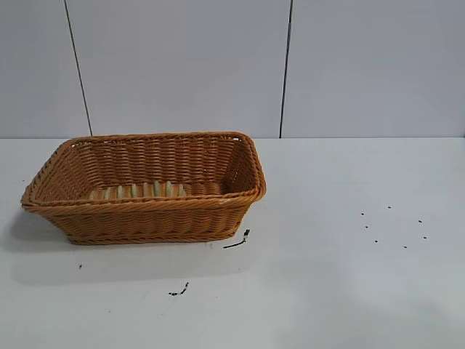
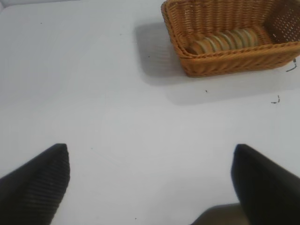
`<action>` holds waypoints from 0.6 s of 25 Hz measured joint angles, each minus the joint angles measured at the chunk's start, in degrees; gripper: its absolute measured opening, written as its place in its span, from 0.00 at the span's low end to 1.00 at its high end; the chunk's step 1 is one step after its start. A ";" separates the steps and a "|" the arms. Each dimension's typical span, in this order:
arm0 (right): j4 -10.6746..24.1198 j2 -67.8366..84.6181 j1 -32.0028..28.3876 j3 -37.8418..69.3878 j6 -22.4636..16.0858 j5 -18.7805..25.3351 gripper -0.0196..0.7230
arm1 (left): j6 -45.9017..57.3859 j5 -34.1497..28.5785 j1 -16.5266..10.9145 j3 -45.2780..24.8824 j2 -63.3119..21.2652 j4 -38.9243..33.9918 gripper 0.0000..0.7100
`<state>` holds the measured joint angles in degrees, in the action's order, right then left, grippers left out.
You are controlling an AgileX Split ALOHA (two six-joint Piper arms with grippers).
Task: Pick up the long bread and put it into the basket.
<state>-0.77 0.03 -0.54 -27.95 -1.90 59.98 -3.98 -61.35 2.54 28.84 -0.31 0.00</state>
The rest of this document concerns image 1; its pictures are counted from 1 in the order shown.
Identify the long striped twisted bread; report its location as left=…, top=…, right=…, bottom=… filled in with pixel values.
left=89, top=180, right=188, bottom=201

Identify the brown woven wicker basket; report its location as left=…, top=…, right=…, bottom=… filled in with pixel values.
left=20, top=131, right=267, bottom=246

